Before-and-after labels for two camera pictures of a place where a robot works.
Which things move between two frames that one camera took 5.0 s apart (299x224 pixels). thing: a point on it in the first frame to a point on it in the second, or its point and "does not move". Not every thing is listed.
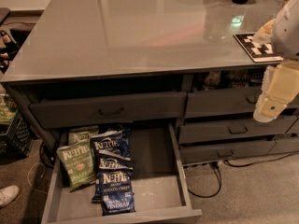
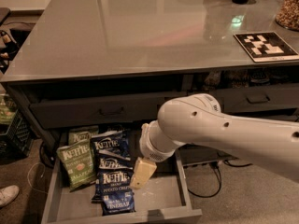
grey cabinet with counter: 104,55 does not move
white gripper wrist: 287,35 to 149,148
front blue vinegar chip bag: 116,191 does not move
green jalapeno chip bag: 78,162 does not move
